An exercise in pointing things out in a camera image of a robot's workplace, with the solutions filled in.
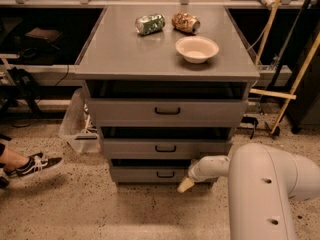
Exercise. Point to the crushed brown soda can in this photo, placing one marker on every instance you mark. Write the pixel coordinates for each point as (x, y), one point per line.
(185, 22)

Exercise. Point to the crushed green soda can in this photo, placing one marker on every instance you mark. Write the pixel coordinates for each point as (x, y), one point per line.
(149, 24)

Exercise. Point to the grey middle drawer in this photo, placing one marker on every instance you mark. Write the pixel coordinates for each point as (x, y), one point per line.
(163, 148)

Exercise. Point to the black white sneaker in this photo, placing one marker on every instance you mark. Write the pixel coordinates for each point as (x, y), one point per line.
(40, 164)

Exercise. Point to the grey top drawer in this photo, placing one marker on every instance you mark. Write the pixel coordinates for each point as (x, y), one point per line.
(166, 113)

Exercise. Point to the brown box on shelf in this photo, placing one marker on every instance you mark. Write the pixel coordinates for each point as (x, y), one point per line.
(47, 35)

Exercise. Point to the white paper bowl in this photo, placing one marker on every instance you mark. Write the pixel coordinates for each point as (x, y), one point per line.
(196, 49)

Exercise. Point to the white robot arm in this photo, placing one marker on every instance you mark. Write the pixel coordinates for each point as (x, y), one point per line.
(262, 180)

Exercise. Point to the clear plastic bin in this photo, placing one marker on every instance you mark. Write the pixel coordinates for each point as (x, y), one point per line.
(77, 129)

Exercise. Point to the person's lower leg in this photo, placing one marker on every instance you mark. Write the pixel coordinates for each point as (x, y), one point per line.
(11, 159)

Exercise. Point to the grey drawer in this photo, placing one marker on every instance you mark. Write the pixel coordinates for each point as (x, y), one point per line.
(147, 175)
(163, 148)
(166, 113)

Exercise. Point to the black clamp on floor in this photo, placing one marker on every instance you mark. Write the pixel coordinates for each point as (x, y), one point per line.
(250, 120)

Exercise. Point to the grey bottom drawer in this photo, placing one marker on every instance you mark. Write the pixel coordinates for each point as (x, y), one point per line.
(147, 175)

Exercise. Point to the grey drawer cabinet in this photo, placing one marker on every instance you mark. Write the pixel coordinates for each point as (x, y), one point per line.
(120, 64)

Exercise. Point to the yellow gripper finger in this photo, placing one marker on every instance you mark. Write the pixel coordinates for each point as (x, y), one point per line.
(186, 184)

